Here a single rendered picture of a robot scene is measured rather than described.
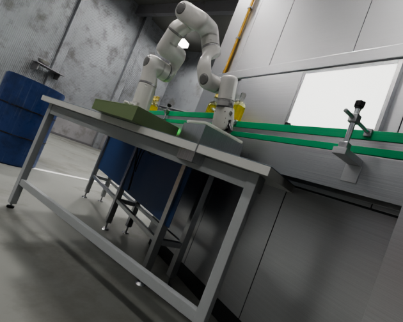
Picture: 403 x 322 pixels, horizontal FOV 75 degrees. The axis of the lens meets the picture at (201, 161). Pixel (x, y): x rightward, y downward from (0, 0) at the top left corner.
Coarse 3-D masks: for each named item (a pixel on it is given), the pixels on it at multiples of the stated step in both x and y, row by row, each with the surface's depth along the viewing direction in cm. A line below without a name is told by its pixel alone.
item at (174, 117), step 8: (152, 112) 200; (160, 112) 189; (176, 112) 170; (184, 112) 161; (192, 112) 154; (200, 112) 146; (208, 112) 140; (168, 120) 175; (176, 120) 166; (184, 120) 158; (200, 120) 144; (208, 120) 139
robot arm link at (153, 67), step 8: (152, 56) 133; (144, 64) 134; (152, 64) 132; (160, 64) 135; (168, 64) 141; (144, 72) 134; (152, 72) 133; (160, 72) 137; (168, 72) 139; (144, 80) 133; (152, 80) 134
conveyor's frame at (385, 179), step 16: (256, 144) 116; (272, 144) 109; (288, 144) 103; (256, 160) 113; (272, 160) 106; (288, 160) 100; (304, 160) 95; (320, 160) 90; (336, 160) 86; (368, 160) 78; (384, 160) 75; (400, 160) 72; (288, 176) 112; (304, 176) 93; (320, 176) 88; (336, 176) 84; (368, 176) 77; (384, 176) 74; (400, 176) 71; (336, 192) 94; (352, 192) 79; (368, 192) 76; (384, 192) 72; (400, 192) 70; (400, 208) 78
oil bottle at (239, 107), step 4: (240, 100) 143; (236, 104) 142; (240, 104) 141; (244, 104) 143; (236, 108) 141; (240, 108) 141; (244, 108) 143; (236, 112) 140; (240, 112) 142; (236, 116) 141; (240, 116) 142; (240, 120) 143
